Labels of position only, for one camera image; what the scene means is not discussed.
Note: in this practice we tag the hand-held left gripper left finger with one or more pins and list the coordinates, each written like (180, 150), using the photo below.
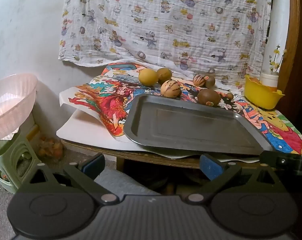
(92, 167)

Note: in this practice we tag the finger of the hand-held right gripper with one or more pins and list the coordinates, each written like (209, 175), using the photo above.
(283, 161)

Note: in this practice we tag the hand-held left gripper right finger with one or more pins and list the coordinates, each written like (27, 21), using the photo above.
(211, 167)

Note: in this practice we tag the grey metal tray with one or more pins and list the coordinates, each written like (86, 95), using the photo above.
(191, 125)

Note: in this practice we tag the yellow plastic bowl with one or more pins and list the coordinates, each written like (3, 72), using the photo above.
(262, 97)

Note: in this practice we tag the yellow-brown round fruit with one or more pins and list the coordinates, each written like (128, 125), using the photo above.
(164, 75)

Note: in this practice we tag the yellow bear poster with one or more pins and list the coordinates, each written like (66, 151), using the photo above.
(278, 122)

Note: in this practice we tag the colourful anime poster mat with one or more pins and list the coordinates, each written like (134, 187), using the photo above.
(83, 127)

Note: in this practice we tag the plastic bag of oranges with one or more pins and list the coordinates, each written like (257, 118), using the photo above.
(50, 148)

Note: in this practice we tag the wooden table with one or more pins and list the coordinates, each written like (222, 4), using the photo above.
(141, 157)

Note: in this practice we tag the silver and red comic poster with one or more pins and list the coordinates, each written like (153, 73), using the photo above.
(108, 100)

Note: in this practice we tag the large brown round fruit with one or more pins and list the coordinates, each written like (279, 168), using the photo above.
(208, 96)

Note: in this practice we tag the tiny brown longan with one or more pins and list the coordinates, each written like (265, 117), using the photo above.
(229, 96)

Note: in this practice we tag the white and orange cup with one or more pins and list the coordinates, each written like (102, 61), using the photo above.
(269, 79)

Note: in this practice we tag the green plastic stool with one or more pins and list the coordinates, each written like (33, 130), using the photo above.
(8, 155)

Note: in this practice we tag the small brown round fruit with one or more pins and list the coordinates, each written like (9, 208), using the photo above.
(210, 82)

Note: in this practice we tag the small striped melon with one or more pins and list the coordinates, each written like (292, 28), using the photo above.
(199, 80)

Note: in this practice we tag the large striped melon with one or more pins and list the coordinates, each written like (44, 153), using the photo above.
(170, 88)

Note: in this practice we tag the yellow flower sprig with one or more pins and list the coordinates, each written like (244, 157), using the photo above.
(276, 60)

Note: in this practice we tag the cartoon boy poster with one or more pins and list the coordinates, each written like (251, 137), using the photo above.
(123, 67)

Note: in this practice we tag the pink plastic basket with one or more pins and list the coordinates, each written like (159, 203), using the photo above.
(10, 100)

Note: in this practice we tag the yellow round fruit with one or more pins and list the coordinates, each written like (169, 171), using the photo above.
(148, 76)

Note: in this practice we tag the brown wooden panel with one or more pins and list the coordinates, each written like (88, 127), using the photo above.
(298, 42)

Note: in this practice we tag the white printed blanket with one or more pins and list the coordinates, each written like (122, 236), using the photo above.
(153, 22)

